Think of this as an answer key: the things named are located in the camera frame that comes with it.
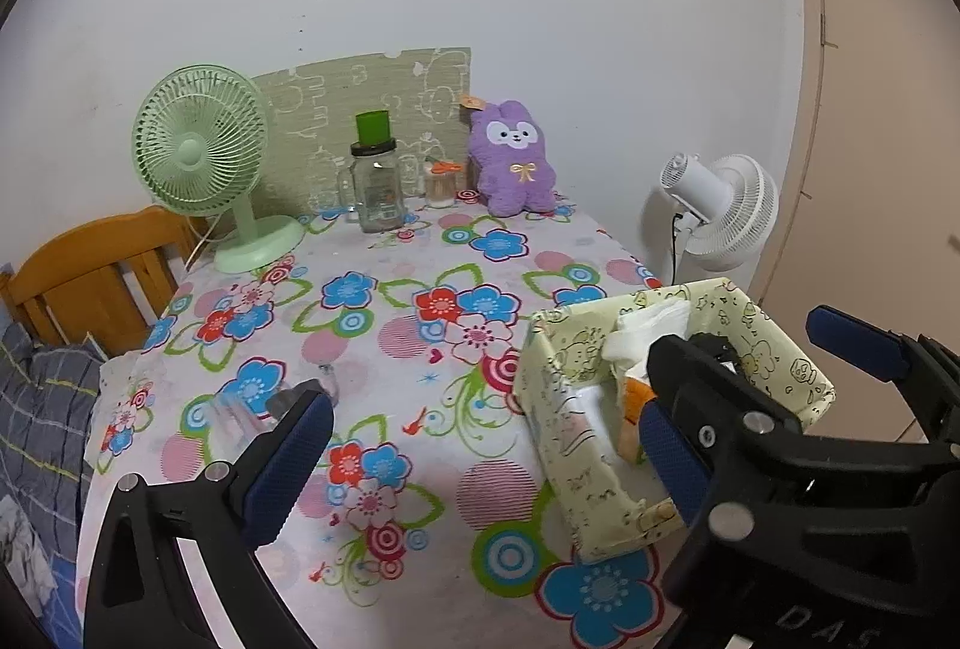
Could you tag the white standing fan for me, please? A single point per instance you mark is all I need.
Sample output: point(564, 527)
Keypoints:
point(724, 212)

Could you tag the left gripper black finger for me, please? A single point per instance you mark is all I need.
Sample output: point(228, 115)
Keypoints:
point(139, 592)

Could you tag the white cloth drawstring pouch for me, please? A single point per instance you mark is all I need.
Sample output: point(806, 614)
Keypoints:
point(636, 331)

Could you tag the yellow cartoon paper box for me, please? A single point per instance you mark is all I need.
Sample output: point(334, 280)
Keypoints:
point(731, 358)

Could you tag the pink wooden door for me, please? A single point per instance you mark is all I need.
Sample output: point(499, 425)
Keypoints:
point(869, 206)

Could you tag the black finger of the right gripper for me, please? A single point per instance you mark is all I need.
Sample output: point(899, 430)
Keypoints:
point(729, 457)
point(924, 371)

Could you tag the grey plaid bedding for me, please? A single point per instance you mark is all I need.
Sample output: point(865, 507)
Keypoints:
point(48, 397)

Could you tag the floral tablecloth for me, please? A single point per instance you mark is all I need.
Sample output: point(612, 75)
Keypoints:
point(428, 522)

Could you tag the toothpick jar orange lid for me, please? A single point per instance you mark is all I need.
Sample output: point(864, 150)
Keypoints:
point(440, 182)

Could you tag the clear plastic sleeve pack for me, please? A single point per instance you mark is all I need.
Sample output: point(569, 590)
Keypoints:
point(234, 423)

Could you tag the purple plush bunny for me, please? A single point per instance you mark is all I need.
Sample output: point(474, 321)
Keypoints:
point(507, 150)

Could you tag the green cartoon backing board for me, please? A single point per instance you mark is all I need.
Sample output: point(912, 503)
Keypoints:
point(313, 107)

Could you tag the dark grey drawstring pouch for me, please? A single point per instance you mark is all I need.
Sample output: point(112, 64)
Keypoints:
point(282, 401)

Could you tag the green desk fan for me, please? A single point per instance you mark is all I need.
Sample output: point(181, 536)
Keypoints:
point(198, 145)

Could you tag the glass mason jar mug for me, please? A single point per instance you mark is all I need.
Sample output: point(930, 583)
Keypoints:
point(370, 188)

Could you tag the yellow cartoon print pouch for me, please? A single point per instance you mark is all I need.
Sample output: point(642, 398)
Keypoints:
point(634, 395)

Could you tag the green cup on jar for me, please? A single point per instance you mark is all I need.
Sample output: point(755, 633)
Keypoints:
point(373, 127)

